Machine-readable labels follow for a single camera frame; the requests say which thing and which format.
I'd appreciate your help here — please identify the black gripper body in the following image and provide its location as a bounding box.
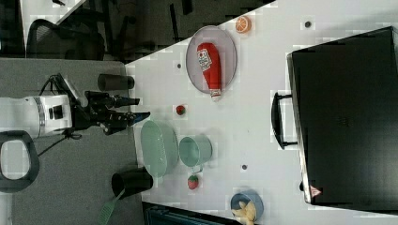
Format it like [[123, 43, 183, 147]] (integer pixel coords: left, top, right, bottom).
[[72, 91, 129, 135]]

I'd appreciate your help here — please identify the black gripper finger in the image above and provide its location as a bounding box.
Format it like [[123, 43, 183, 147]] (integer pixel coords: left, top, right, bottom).
[[114, 97, 140, 108], [127, 112, 150, 126]]

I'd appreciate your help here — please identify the red ketchup bottle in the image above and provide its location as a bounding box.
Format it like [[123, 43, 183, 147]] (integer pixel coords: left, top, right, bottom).
[[196, 42, 222, 102]]

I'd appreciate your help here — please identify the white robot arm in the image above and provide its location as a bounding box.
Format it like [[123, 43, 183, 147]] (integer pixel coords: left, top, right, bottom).
[[1, 91, 150, 193]]

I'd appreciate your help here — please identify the grey oval plate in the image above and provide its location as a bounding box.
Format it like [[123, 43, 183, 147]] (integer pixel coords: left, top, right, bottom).
[[186, 25, 237, 94]]

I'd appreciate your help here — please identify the green perforated colander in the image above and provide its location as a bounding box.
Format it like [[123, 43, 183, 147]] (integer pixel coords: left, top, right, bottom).
[[140, 120, 178, 178]]

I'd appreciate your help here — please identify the green metal mug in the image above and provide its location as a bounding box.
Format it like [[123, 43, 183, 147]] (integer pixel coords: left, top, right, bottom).
[[179, 134, 212, 174]]

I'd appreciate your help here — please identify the black office chair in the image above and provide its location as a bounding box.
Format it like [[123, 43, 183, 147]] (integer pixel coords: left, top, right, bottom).
[[26, 19, 105, 61]]

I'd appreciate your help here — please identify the large red strawberry toy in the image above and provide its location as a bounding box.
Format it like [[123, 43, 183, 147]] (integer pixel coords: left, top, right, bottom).
[[188, 175, 199, 190]]

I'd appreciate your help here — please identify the blue black storage crate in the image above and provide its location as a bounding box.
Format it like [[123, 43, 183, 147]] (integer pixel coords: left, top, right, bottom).
[[143, 202, 240, 225]]

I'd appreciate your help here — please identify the orange slice toy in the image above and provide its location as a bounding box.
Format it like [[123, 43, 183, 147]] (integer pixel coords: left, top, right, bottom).
[[235, 16, 252, 34]]

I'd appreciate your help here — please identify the blue cup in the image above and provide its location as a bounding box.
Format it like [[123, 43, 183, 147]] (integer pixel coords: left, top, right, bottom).
[[230, 189, 264, 221]]

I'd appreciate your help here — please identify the peeled banana toy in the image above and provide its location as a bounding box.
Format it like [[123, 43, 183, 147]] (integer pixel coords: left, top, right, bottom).
[[232, 201, 256, 225]]

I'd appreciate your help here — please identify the black oven door handle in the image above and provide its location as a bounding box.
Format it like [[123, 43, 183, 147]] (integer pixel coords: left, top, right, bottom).
[[271, 93, 298, 149]]

